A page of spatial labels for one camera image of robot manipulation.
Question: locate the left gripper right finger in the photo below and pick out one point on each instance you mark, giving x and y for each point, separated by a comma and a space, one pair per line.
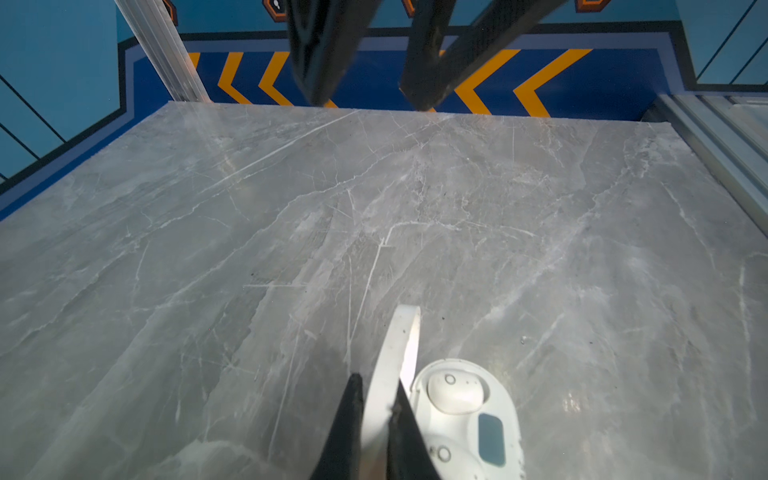
407, 455

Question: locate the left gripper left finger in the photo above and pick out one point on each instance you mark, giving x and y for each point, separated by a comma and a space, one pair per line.
340, 457

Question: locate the white charging case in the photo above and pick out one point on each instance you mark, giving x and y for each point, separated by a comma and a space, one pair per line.
467, 418

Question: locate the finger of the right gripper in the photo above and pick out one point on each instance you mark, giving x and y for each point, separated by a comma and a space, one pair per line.
324, 36
431, 73

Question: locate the aluminium front rail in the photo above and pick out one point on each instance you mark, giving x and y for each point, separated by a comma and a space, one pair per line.
729, 134

